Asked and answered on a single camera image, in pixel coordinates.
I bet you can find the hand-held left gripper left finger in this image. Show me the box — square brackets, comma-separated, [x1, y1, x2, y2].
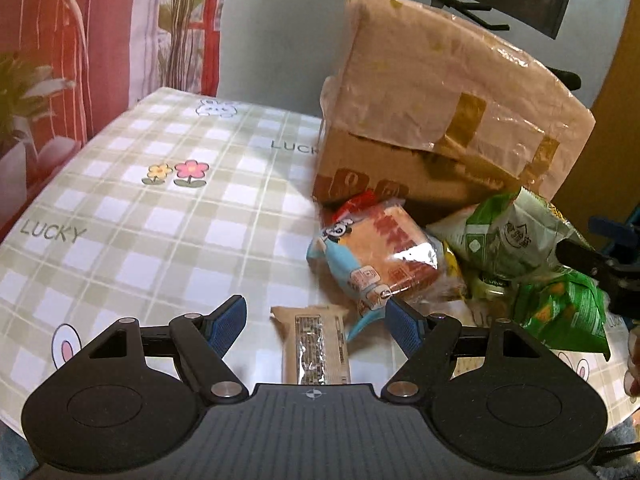
[75, 295, 249, 405]

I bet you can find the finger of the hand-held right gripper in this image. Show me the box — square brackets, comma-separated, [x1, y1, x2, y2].
[589, 216, 629, 261]
[555, 240, 623, 286]

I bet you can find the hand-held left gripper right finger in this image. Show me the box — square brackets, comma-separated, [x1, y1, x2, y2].
[381, 297, 556, 405]

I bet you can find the bright green chips packet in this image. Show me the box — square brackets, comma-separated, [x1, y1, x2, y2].
[515, 267, 611, 361]

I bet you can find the blue and red bread packet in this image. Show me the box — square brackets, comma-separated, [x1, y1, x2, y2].
[306, 199, 446, 341]

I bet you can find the brown snack bar packet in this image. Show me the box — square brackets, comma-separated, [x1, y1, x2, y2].
[270, 305, 351, 386]

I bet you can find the pale green snack packet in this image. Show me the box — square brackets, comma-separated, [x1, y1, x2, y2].
[430, 186, 576, 281]

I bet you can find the plastic-wrapped cardboard box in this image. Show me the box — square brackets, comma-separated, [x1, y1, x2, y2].
[312, 0, 597, 226]

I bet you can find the person's right hand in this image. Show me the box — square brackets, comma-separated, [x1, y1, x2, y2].
[625, 330, 640, 401]

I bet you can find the yellow snack packet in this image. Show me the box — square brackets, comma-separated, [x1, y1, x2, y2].
[440, 242, 518, 311]

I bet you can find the brown wooden door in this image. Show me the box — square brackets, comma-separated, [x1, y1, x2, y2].
[590, 25, 640, 221]

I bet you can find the black exercise bike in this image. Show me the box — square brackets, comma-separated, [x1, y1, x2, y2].
[395, 0, 583, 91]

